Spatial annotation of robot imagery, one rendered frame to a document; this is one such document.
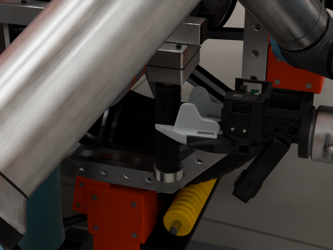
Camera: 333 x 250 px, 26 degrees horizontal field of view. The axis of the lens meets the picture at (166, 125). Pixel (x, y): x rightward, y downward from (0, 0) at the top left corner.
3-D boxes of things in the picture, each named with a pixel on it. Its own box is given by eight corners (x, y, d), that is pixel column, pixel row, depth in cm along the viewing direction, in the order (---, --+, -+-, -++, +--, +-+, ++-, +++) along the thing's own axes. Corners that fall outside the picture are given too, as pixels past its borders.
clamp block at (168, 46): (200, 63, 105) (201, 28, 103) (182, 87, 97) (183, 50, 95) (167, 59, 106) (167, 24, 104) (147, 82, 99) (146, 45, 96)
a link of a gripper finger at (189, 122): (155, 94, 99) (222, 99, 98) (155, 133, 102) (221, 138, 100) (151, 104, 96) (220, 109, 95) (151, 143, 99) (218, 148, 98)
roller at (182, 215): (225, 170, 160) (226, 147, 157) (188, 246, 135) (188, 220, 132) (200, 166, 161) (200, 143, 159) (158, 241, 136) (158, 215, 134)
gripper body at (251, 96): (231, 76, 100) (318, 86, 97) (228, 130, 104) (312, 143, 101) (217, 97, 94) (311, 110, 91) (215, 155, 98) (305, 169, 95)
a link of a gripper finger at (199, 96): (173, 77, 105) (232, 88, 101) (172, 113, 107) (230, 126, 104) (163, 84, 102) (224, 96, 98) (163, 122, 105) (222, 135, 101)
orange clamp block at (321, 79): (273, 71, 124) (326, 77, 122) (264, 89, 118) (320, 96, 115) (276, 32, 121) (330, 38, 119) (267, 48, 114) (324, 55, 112)
